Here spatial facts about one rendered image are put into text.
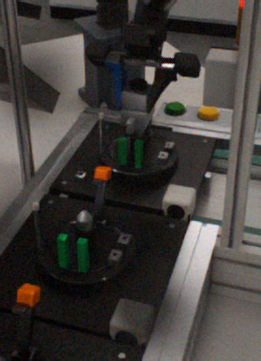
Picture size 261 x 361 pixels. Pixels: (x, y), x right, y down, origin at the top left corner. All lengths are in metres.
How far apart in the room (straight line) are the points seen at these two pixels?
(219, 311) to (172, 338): 0.19
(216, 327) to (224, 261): 0.10
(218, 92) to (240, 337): 0.36
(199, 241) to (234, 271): 0.07
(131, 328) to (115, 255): 0.11
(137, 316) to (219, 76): 0.32
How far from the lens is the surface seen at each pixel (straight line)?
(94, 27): 1.38
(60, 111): 1.45
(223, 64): 0.78
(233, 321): 0.93
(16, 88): 1.01
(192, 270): 0.86
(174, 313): 0.81
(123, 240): 0.83
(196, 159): 1.06
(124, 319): 0.75
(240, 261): 0.92
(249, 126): 0.77
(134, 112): 0.96
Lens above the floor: 1.55
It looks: 32 degrees down
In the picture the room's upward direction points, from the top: 1 degrees counter-clockwise
